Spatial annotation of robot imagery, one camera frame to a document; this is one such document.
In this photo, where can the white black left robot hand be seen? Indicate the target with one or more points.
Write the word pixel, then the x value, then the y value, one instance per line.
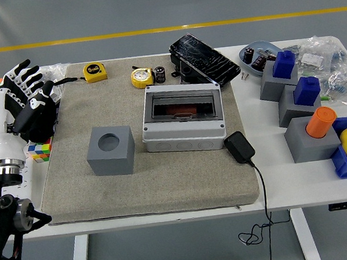
pixel 2 123

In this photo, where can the grey electrical box with lid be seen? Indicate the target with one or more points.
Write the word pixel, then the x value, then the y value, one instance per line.
pixel 183 135

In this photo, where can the black case with cracked glossy lid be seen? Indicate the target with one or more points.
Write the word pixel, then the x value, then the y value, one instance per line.
pixel 203 58

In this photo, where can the black cloth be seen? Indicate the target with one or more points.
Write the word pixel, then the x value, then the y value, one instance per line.
pixel 45 124

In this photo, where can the white power strip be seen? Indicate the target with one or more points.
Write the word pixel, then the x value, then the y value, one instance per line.
pixel 31 182

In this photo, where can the clear plastic bag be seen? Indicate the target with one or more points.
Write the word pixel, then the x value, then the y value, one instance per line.
pixel 58 72

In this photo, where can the square yellow tape measure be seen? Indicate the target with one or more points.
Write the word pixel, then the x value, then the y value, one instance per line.
pixel 94 73

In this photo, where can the grey block with round hole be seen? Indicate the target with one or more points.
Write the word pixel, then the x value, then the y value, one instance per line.
pixel 112 164

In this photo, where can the round yellow tape measure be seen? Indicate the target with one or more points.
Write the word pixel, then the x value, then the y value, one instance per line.
pixel 141 77

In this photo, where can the black capacitor with silver cap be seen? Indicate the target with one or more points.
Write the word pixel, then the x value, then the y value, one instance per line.
pixel 160 75

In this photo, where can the grey-brown mat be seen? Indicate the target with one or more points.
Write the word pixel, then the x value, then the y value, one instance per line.
pixel 166 183

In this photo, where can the black power adapter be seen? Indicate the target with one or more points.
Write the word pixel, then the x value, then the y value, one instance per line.
pixel 239 147

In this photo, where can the small screw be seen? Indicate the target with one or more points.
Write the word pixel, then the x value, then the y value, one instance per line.
pixel 242 76
pixel 246 74

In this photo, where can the dark brown capacitor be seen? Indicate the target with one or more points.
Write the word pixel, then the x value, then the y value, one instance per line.
pixel 259 62

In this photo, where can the blue-grey oval tray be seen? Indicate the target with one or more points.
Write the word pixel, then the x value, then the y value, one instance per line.
pixel 258 46

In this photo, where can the grey block holder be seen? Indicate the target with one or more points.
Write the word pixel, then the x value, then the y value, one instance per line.
pixel 289 111
pixel 268 89
pixel 306 150

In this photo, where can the silver metal part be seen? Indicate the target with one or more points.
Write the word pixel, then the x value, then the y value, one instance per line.
pixel 266 54

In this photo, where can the blue plastic block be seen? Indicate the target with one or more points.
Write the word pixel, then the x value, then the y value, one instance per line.
pixel 306 91
pixel 284 65

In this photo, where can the small green part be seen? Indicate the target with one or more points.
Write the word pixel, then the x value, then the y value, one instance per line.
pixel 325 98

